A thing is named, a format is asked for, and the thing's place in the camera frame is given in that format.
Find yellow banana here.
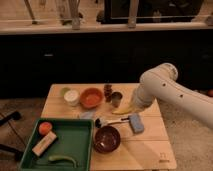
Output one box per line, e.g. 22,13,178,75
112,107,131,115

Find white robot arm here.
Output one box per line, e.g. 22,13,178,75
130,63,213,130

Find small metal cup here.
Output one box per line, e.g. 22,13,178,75
111,92,123,107

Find white cup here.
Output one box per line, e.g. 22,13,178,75
64,90,79,106

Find blue sponge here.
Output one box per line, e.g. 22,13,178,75
129,113,144,134

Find dark purple bowl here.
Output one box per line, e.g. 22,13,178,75
93,126,121,153

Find orange bowl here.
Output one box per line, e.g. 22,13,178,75
80,88,103,109

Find pale blue cloth piece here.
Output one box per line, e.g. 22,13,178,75
79,111,95,119

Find light green lid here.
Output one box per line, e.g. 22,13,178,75
60,87,70,97

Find green plastic tray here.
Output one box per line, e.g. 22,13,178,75
19,118,93,171

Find wooden block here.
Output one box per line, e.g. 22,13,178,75
32,131,57,156

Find orange tomato toy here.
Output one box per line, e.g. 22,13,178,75
39,122,53,135

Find green cucumber toy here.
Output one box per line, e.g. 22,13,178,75
48,155,77,168

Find black stand legs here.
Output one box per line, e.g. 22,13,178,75
0,110,25,162

